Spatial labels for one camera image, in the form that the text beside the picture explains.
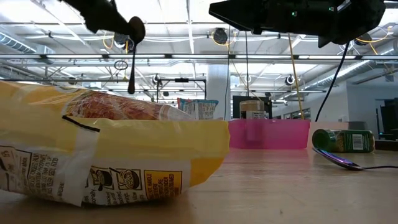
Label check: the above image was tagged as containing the black aluminium table frame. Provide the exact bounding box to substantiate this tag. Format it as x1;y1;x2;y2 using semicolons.
374;139;398;152

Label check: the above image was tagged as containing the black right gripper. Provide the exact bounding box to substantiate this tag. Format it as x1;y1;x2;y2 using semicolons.
208;0;346;37

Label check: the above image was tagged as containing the black screen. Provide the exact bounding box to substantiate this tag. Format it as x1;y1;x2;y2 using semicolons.
232;95;274;121

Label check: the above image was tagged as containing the red plastic tray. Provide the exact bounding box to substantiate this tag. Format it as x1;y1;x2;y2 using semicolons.
228;118;312;150

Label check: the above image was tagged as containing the white pillar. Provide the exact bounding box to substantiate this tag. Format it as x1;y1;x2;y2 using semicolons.
206;63;232;121

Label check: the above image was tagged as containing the dark iridescent spoon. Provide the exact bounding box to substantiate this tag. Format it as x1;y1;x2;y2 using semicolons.
127;16;146;95

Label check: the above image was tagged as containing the black hanging cable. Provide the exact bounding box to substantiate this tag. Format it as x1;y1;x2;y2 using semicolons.
244;30;250;98

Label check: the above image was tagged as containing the yellow ramen noodle packet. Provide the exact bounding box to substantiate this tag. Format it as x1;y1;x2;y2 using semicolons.
0;80;231;208

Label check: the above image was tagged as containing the dark cabinet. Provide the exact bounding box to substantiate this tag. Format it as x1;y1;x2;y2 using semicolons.
375;98;398;127

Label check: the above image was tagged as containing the distant black frame stand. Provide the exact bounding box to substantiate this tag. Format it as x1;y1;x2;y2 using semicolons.
156;77;208;121

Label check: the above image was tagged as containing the tan-lid spice jar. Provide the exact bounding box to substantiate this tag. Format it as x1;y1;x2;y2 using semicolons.
239;99;266;120

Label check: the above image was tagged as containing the multicoloured ramen noodle packet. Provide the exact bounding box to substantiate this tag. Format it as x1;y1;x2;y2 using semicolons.
177;98;220;121

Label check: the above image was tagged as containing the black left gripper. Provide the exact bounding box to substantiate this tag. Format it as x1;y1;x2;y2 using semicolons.
60;0;134;35

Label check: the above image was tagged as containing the black ceiling cable reel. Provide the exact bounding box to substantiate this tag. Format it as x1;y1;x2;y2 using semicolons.
211;27;230;46
354;32;373;47
112;30;138;55

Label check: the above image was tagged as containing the green small bottle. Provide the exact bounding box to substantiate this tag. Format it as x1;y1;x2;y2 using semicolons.
312;128;376;154

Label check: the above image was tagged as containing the iridescent purple spoon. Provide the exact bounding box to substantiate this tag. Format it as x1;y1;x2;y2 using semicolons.
312;147;398;172

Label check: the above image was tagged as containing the grey background box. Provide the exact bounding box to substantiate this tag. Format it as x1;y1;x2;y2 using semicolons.
348;121;368;131

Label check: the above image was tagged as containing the long ceiling light rail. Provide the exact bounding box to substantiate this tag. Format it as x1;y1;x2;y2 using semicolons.
0;53;398;60

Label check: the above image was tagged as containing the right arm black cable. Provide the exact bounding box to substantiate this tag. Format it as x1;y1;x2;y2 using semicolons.
315;42;351;123

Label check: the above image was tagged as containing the ribbed ventilation duct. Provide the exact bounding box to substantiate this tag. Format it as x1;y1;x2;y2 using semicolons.
0;32;37;54

